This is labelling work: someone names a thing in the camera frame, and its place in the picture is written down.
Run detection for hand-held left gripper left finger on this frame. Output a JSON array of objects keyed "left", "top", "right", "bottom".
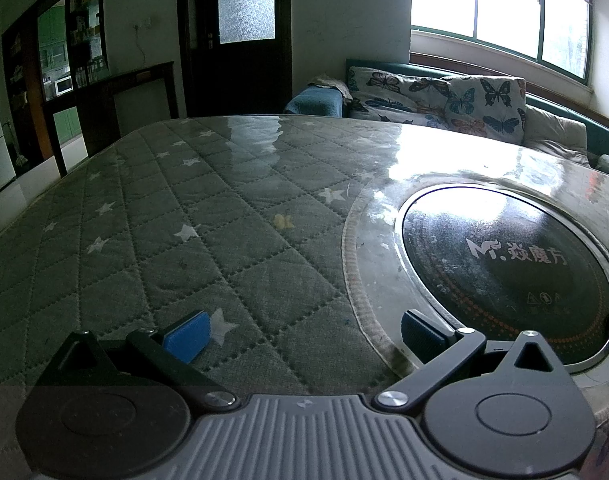
[{"left": 59, "top": 310, "right": 238, "bottom": 408}]

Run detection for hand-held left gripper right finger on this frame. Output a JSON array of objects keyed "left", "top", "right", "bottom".
[{"left": 375, "top": 309, "right": 579, "bottom": 408}]

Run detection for round black induction cooktop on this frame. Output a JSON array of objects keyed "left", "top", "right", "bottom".
[{"left": 397, "top": 189, "right": 609, "bottom": 374}]

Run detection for square butterfly print cushion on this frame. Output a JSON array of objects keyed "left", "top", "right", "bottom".
[{"left": 442, "top": 75, "right": 528, "bottom": 147}]

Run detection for long butterfly print cushion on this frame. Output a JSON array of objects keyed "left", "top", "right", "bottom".
[{"left": 347, "top": 66, "right": 455, "bottom": 128}]

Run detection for beige sofa cushion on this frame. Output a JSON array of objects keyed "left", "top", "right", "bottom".
[{"left": 523, "top": 107, "right": 590, "bottom": 166}]

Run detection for blue towel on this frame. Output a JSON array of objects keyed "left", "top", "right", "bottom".
[{"left": 283, "top": 85, "right": 345, "bottom": 117}]

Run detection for dark wooden shelf unit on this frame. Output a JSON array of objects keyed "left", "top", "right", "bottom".
[{"left": 2, "top": 0, "right": 180, "bottom": 177}]

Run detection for butterfly print pillows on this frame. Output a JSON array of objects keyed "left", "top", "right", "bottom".
[{"left": 345, "top": 59, "right": 609, "bottom": 181}]

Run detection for small beige cloth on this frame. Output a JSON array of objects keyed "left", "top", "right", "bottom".
[{"left": 309, "top": 74, "right": 354, "bottom": 100}]

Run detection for dark wooden glass door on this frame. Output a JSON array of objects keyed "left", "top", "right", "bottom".
[{"left": 177, "top": 0, "right": 292, "bottom": 118}]

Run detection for green framed window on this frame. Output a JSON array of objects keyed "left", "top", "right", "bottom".
[{"left": 409, "top": 0, "right": 594, "bottom": 83}]

